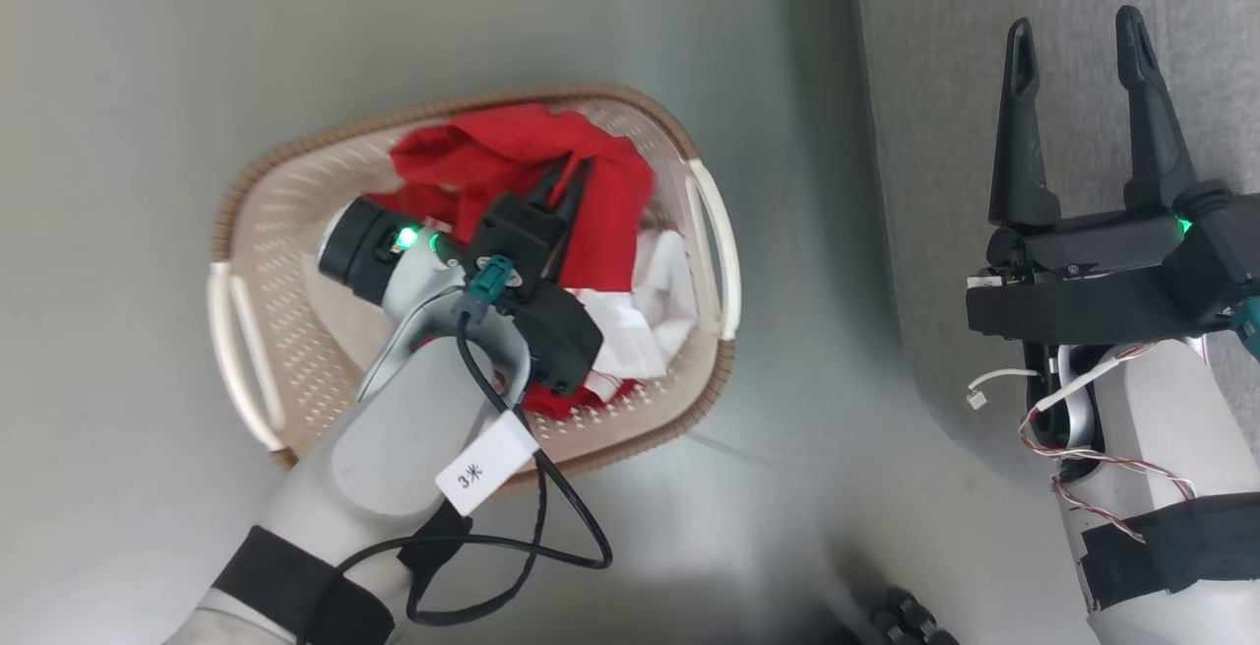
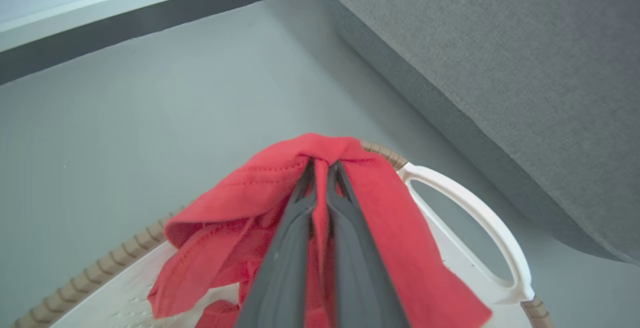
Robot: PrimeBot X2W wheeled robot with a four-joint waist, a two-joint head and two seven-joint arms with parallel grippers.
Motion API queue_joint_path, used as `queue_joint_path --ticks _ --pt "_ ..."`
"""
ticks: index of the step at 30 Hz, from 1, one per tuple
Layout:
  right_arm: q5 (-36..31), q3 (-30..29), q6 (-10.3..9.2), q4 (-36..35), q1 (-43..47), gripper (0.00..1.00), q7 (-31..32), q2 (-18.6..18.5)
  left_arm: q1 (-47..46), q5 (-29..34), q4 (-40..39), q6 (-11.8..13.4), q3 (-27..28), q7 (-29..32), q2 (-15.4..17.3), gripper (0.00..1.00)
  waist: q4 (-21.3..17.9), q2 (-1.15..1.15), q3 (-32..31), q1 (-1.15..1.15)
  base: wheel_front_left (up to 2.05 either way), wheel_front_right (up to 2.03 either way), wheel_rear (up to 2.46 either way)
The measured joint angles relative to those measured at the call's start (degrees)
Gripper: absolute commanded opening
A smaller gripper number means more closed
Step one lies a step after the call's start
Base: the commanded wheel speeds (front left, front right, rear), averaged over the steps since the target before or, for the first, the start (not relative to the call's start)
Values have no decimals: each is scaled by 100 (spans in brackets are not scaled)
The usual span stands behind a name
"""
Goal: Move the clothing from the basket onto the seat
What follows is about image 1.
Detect black cable with teal plug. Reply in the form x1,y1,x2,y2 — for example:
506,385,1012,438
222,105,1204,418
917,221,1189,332
330,256,613,626
1228,295,1260,362

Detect beige perforated laundry basket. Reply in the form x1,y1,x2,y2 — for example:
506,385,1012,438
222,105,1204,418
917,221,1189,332
207,84,741,496

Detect grey fabric sofa seat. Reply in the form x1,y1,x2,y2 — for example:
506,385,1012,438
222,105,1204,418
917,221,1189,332
849,0,1260,616

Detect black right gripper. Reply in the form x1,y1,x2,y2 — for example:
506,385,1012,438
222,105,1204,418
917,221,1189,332
965,5,1217,346

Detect white paper cable tag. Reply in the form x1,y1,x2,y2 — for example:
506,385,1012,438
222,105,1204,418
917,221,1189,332
435,412,540,518

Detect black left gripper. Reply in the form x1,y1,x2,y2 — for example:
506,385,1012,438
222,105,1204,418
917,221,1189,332
497,155,604,398

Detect red white twisted wires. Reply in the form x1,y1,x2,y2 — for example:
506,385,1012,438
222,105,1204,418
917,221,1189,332
1019,342,1197,543

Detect thin white cable with plug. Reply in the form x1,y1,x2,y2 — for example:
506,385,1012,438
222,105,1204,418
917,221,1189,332
967,367,1040,410

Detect plain red garment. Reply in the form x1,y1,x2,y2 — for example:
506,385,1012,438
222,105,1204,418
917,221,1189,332
369,103,656,293

